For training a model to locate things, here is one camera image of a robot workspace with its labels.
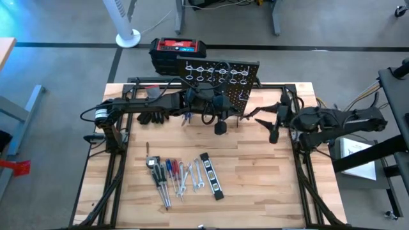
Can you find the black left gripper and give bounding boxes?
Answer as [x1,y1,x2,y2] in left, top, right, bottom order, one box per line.
[183,82,243,137]

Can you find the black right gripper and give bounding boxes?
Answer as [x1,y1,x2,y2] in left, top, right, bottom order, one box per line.
[254,93,293,144]

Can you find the black perforated pegboard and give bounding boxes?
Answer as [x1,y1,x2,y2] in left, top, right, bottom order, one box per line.
[176,56,260,119]

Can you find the black pliers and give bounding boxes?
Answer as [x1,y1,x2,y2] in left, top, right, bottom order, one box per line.
[238,108,260,123]

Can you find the blue handled scissors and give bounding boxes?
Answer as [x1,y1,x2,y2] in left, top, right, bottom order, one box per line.
[181,111,194,127]

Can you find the silver combination wrench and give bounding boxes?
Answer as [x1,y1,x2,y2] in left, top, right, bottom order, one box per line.
[176,161,187,197]
[194,157,206,189]
[185,162,198,193]

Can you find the blue handled screwdriver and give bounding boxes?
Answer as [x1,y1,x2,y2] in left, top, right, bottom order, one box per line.
[165,158,180,196]

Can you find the silver peg hook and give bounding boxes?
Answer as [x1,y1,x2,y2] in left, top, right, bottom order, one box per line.
[239,90,251,110]

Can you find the grey black work glove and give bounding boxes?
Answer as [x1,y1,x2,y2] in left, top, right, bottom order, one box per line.
[136,111,154,125]
[146,84,170,125]

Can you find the red black tool box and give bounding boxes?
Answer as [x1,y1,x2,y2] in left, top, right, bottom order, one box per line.
[149,37,208,77]

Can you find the grey desk leg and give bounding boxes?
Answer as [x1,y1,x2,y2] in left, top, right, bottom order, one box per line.
[271,0,284,36]
[174,0,187,35]

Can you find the white paper sheet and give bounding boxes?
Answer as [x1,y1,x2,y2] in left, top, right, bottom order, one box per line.
[339,137,378,181]

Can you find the white tower fan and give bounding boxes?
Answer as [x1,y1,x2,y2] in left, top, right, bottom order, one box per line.
[102,0,142,49]

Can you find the black equipment stand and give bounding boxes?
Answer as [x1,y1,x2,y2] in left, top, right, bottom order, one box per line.
[332,57,409,196]

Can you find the black caster wheel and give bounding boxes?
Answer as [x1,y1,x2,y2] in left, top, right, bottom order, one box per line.
[394,3,409,19]

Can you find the red plastic object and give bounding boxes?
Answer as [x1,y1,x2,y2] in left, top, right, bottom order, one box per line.
[0,158,32,178]

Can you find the wooden desk top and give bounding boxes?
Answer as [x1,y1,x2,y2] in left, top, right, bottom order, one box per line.
[0,37,17,72]

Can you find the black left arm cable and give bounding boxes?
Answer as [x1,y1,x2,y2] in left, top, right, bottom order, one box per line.
[200,108,215,126]

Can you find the yellow cable bundle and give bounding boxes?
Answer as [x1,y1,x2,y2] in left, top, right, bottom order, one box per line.
[316,79,383,122]

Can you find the black aluminium table frame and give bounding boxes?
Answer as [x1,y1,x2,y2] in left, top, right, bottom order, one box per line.
[68,76,349,229]

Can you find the grey base plate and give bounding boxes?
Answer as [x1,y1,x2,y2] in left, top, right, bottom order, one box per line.
[328,133,389,190]

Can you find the grey metal bench frame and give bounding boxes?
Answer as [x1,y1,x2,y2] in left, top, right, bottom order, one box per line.
[0,84,46,199]

